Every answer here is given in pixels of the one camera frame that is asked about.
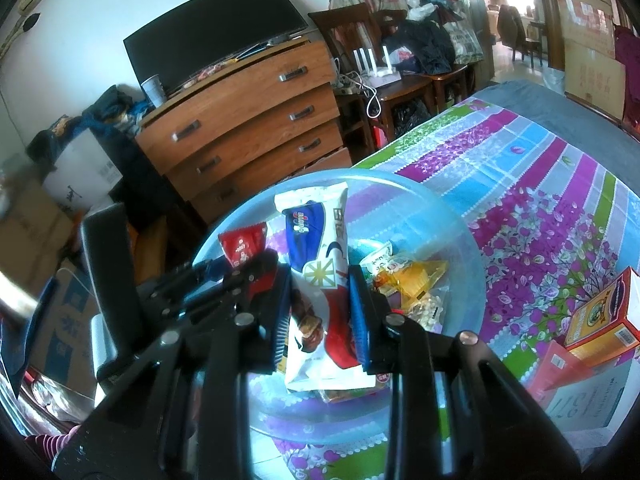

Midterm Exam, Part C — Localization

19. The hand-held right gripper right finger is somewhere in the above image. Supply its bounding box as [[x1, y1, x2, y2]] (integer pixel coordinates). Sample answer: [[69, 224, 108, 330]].
[[347, 264, 582, 480]]

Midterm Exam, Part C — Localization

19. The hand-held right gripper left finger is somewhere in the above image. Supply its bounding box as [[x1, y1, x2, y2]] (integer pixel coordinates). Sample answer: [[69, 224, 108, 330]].
[[51, 264, 294, 480]]

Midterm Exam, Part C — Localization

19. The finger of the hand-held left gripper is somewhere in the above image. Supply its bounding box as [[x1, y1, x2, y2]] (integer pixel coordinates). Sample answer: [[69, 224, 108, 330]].
[[149, 256, 229, 302], [164, 251, 279, 327]]

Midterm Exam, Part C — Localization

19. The small red snack packet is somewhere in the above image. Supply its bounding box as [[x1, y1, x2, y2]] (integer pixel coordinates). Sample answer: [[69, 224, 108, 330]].
[[218, 221, 270, 270]]

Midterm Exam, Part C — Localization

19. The clear puffed rice packet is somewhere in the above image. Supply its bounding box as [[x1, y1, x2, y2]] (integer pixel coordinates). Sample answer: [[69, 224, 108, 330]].
[[399, 292, 447, 334]]

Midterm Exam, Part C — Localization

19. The white blue red cookie packet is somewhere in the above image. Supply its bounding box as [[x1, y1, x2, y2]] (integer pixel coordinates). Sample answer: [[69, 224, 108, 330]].
[[273, 182, 377, 395]]

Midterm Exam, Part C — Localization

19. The translucent blue plastic basin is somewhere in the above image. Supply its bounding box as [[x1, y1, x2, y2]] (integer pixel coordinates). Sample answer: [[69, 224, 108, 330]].
[[192, 168, 487, 447]]

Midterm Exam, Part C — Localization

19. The small white green packet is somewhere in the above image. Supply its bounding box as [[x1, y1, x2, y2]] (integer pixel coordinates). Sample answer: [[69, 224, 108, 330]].
[[358, 240, 396, 274]]

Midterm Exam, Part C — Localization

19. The clear yellow snack packet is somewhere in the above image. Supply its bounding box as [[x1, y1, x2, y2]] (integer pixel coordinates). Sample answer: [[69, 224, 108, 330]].
[[374, 258, 450, 306]]

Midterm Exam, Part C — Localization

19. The blue printed cardboard box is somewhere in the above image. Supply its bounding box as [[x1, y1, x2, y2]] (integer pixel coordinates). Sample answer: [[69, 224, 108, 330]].
[[27, 264, 104, 402]]

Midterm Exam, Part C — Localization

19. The brown cardboard box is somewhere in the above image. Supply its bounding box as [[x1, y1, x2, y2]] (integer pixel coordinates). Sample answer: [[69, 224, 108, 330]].
[[0, 179, 77, 292]]

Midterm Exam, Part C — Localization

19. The white cardboard box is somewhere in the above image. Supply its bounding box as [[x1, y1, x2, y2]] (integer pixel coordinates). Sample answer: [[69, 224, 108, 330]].
[[42, 127, 125, 214]]

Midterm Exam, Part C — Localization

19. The heap of dark blue clothes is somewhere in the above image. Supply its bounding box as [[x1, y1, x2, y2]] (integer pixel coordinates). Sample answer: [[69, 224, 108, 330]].
[[27, 85, 152, 161]]

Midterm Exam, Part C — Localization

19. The wooden chest of drawers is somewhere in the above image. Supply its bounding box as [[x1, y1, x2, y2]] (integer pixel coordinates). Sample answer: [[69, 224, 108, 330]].
[[134, 37, 355, 227]]

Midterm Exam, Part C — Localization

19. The paper cup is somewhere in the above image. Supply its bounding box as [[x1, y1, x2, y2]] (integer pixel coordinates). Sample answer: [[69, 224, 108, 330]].
[[140, 73, 167, 109]]

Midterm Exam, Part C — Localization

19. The small wooden side table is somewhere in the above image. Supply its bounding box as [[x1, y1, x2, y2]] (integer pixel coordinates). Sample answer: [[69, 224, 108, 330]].
[[334, 72, 435, 157]]

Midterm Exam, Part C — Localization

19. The white and pink box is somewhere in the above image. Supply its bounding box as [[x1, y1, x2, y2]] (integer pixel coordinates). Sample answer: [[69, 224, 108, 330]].
[[524, 339, 639, 449]]

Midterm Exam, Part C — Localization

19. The black flat television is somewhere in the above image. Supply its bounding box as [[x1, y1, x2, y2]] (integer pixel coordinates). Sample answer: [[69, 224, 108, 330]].
[[123, 0, 310, 94]]

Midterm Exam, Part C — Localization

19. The orange box with brown label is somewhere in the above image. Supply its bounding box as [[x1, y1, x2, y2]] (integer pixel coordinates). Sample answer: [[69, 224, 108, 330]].
[[564, 266, 640, 367]]

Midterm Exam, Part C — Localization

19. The wooden chair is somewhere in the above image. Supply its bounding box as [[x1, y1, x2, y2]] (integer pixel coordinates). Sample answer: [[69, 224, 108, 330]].
[[308, 2, 396, 76], [375, 9, 477, 111]]

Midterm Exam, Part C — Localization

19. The white wifi router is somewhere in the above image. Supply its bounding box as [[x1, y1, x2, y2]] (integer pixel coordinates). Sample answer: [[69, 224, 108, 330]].
[[352, 45, 402, 82]]

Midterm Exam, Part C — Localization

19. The grey blanket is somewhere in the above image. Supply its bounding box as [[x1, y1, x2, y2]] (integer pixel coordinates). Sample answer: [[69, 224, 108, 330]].
[[451, 80, 640, 157]]

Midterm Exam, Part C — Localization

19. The pile of clothes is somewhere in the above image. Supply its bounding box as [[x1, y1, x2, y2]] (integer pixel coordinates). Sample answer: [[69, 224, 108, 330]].
[[381, 0, 484, 74]]

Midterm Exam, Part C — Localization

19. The dining chair with dark jacket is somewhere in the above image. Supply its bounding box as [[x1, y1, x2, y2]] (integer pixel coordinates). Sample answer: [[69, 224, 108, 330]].
[[498, 4, 545, 69]]

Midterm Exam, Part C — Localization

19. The maroon garment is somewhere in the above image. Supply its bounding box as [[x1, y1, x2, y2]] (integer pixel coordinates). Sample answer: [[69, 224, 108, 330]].
[[613, 25, 640, 127]]

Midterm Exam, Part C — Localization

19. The red printed cardboard box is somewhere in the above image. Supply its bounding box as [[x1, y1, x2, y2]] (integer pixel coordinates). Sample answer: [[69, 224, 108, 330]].
[[546, 0, 619, 59]]

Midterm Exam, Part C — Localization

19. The white cable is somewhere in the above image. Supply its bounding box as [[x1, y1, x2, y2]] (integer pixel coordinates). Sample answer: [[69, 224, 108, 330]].
[[365, 82, 383, 122]]

